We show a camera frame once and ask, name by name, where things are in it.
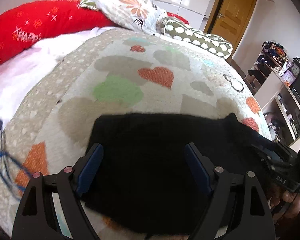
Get blue phone lanyard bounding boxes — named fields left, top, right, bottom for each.
left=0, top=127, right=32, bottom=201

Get person right hand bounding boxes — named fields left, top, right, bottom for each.
left=267, top=183, right=300, bottom=222

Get black pants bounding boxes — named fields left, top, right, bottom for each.
left=82, top=113, right=269, bottom=237

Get shoe rack with shoes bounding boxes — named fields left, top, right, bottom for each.
left=244, top=41, right=287, bottom=95

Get red happy blanket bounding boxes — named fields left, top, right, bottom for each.
left=0, top=0, right=116, bottom=65

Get purple small clock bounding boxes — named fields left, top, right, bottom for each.
left=282, top=70, right=296, bottom=87

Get green hedgehog bolster pillow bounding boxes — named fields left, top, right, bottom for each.
left=160, top=16, right=233, bottom=60

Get heart pattern quilt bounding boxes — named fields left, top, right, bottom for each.
left=0, top=27, right=273, bottom=240

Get black table clock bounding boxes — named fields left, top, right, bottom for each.
left=290, top=57, right=300, bottom=77

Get floral white pillow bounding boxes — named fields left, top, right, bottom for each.
left=79, top=0, right=167, bottom=35

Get white shelf unit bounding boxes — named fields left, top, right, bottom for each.
left=253, top=67, right=300, bottom=151

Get white bed sheet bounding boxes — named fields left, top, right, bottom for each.
left=0, top=27, right=111, bottom=126

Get wooden door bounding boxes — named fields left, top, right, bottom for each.
left=204, top=0, right=257, bottom=51

